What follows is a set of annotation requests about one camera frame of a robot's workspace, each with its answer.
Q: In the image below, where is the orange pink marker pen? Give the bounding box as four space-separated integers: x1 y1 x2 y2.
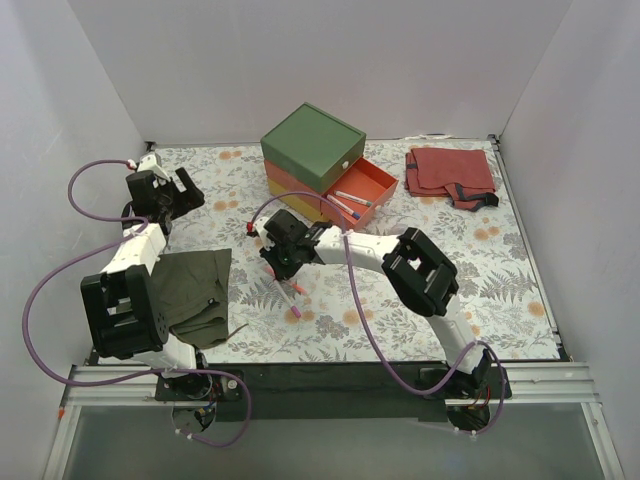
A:
263 266 308 296

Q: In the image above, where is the yellow bottom drawer box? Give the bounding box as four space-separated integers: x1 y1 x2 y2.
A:
267 179 327 222

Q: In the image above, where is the white blue marker pen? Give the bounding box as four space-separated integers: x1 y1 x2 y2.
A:
327 195 361 219

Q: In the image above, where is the pink drawer box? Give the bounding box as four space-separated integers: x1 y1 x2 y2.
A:
264 157 398 231

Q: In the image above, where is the white teal marker pen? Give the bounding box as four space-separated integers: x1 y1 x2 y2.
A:
334 190 373 207

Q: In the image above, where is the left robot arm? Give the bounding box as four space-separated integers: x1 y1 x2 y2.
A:
80 166 216 400

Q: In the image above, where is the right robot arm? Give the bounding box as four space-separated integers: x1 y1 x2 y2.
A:
247 209 491 398

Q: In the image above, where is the white magenta marker pen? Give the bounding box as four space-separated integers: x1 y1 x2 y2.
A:
274 280 301 318

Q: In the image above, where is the floral patterned table mat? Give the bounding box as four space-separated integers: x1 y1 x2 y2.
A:
159 140 559 363

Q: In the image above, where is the olive green folded cloth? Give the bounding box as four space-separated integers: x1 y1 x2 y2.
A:
151 249 232 350

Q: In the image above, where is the red folded cloth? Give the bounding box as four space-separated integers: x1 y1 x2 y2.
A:
405 147 499 212

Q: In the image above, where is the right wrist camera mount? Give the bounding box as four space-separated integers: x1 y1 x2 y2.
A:
247 216 274 250

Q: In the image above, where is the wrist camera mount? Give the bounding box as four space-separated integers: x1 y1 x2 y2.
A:
126 152 171 188
247 216 274 250

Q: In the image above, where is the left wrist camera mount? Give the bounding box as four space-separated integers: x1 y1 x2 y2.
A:
126 152 171 188

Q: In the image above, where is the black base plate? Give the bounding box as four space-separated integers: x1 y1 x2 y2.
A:
154 363 516 424

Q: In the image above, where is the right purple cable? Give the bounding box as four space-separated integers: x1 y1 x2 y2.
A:
249 191 507 441

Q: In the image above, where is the aluminium frame rail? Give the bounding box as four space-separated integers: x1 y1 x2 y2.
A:
43 361 624 479

